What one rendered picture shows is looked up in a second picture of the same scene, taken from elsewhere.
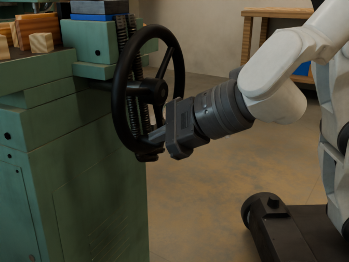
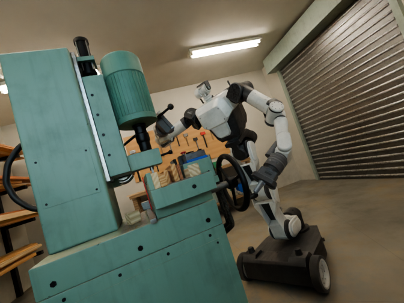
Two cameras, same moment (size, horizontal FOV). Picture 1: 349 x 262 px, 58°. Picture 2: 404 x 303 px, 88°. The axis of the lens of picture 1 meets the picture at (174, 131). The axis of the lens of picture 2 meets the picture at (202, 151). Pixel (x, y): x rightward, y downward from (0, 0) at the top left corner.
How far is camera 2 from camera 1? 0.86 m
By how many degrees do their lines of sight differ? 53
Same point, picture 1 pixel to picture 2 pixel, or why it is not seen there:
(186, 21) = not seen: hidden behind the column
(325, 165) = (262, 211)
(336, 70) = (255, 165)
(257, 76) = (286, 143)
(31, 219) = (232, 277)
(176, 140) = (273, 179)
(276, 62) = (287, 138)
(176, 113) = (261, 174)
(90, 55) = not seen: hidden behind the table
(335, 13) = (284, 127)
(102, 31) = (208, 161)
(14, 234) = not seen: outside the picture
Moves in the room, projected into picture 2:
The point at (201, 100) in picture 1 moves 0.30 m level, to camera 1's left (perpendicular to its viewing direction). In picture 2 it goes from (272, 160) to (235, 177)
